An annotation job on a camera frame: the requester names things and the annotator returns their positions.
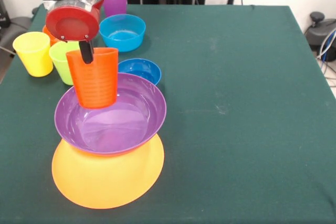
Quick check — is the yellow plastic cup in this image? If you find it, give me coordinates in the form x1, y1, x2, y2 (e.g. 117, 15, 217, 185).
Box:
12, 31, 54, 78

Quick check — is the tangle of floor cables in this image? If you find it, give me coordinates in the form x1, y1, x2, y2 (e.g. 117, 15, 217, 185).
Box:
316, 29, 336, 88

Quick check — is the large yellow plastic bowl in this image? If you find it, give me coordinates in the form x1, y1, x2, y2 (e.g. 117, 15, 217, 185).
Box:
51, 132, 165, 210

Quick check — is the purple plastic cup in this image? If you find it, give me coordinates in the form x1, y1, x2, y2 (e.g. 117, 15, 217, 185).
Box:
103, 0, 128, 18

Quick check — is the dark blue plastic bowl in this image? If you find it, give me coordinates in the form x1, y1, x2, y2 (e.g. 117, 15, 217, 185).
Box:
117, 58, 162, 86

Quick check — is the purple plastic bowl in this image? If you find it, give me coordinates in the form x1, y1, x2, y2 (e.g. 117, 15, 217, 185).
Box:
54, 72, 167, 156

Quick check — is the orange-red plastic bowl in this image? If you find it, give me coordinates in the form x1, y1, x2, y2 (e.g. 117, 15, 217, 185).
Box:
42, 24, 61, 47

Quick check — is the light blue plastic bowl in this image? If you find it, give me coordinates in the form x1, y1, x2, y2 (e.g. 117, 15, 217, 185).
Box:
99, 14, 146, 52

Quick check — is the red plastic cup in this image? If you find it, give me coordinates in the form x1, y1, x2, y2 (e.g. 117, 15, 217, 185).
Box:
65, 47, 119, 110

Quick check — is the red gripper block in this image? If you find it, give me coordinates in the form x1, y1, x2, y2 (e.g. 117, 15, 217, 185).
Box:
45, 0, 108, 65

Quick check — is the green plastic cup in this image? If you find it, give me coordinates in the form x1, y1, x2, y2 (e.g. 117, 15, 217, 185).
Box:
48, 40, 81, 86

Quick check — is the dark green tablecloth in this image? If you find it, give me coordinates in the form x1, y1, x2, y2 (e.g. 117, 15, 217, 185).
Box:
0, 3, 336, 224

